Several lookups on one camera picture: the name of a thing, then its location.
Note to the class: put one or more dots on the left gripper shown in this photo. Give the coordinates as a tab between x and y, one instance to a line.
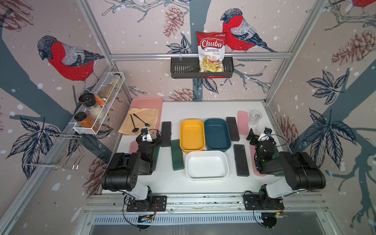
142	138

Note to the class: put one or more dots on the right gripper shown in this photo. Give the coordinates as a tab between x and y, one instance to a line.
253	137

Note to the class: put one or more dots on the black pencil case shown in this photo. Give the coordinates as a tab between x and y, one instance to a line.
242	168
233	129
166	134

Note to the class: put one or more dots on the pink pencil case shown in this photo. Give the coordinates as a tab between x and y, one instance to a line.
242	121
133	147
253	152

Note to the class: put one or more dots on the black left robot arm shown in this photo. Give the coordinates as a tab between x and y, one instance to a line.
122	172

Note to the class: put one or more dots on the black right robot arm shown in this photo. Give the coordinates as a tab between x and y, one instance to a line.
299	171

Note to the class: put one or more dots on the dark teal storage box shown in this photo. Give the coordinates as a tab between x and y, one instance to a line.
217	135

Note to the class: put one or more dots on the yellow storage box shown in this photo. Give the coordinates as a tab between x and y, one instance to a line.
192	135

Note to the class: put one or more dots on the white storage box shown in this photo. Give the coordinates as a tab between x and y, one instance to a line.
206	165

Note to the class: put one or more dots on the black spoon left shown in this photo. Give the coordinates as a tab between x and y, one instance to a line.
135	129

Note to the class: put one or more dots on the black spoon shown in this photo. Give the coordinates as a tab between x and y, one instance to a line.
146	124
135	129

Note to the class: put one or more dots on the black spoon right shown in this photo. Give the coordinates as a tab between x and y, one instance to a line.
146	124

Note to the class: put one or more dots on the tan cloth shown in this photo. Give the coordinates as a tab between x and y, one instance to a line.
148	115

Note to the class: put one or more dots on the clear measuring cup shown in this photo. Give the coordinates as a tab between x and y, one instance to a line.
254	118

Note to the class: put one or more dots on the pink tray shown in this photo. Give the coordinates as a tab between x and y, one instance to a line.
149	103

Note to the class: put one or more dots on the tan spice jar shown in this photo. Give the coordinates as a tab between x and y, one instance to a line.
113	85

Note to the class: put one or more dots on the orange spice jar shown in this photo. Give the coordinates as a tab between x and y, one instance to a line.
86	121

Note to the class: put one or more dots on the black lid spice grinder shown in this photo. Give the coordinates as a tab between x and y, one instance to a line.
94	109

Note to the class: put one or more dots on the Chuba cassava chips bag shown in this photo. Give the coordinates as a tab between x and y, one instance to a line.
211	51

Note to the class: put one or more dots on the white wire spice rack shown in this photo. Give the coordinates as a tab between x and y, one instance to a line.
106	106

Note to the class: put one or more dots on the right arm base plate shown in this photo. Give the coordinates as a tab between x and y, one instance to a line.
253	203

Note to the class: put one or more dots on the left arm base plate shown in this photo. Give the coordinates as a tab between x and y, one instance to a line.
151	204

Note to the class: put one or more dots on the black wire basket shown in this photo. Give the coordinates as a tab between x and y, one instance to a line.
188	67

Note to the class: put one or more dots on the metal wire hook rack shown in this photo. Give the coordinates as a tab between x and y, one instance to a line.
67	153

